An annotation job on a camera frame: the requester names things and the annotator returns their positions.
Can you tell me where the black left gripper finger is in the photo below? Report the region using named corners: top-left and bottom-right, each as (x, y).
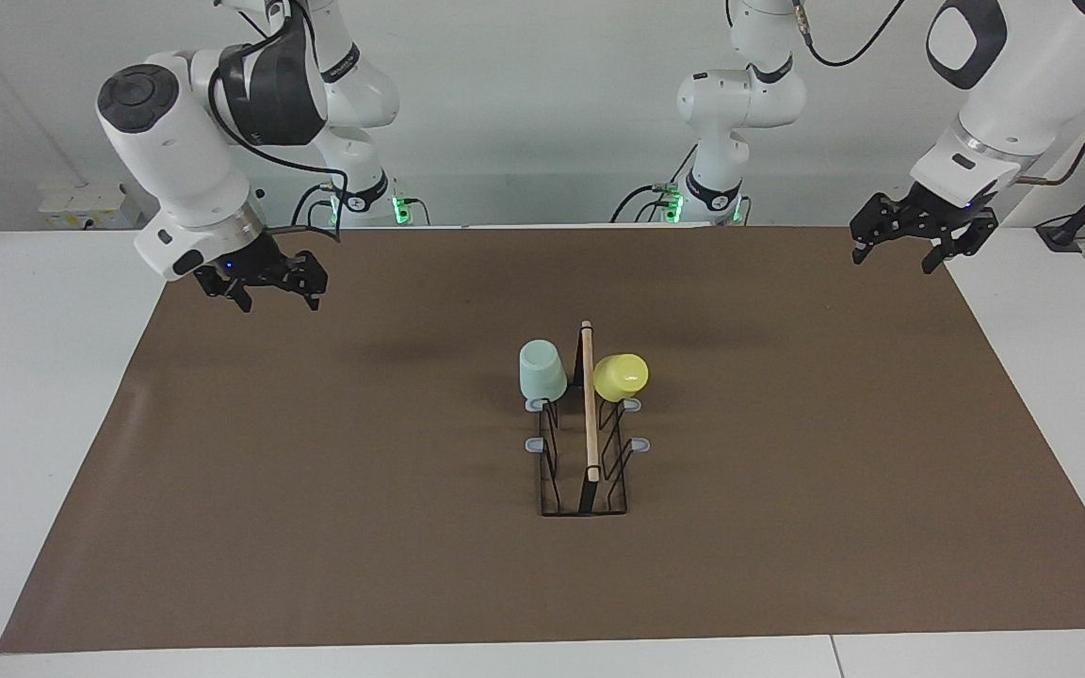
top-left (921, 215), bottom-right (998, 276)
top-left (849, 193), bottom-right (901, 266)

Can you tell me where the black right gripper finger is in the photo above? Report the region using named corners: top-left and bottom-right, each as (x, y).
top-left (196, 278), bottom-right (254, 314)
top-left (293, 250), bottom-right (329, 312)

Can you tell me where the light green plastic cup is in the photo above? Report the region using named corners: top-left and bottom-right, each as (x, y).
top-left (518, 339), bottom-right (569, 403)

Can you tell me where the yellow plastic cup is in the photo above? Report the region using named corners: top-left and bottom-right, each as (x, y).
top-left (592, 353), bottom-right (651, 403)

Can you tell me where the brown table mat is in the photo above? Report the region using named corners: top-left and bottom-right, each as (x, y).
top-left (0, 226), bottom-right (1085, 654)

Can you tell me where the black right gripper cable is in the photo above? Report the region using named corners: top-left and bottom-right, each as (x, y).
top-left (208, 38), bottom-right (350, 246)

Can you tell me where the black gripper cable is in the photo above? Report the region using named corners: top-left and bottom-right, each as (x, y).
top-left (208, 38), bottom-right (350, 246)
top-left (792, 0), bottom-right (1085, 185)

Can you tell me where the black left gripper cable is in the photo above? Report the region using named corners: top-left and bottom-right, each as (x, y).
top-left (792, 0), bottom-right (1085, 185)

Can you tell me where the white wall socket box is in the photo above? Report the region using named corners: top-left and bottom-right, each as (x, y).
top-left (38, 182), bottom-right (141, 230)

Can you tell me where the black arm base cable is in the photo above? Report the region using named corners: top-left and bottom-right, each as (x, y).
top-left (610, 141), bottom-right (699, 224)

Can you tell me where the black wire cup rack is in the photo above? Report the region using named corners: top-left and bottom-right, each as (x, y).
top-left (526, 320), bottom-right (652, 518)

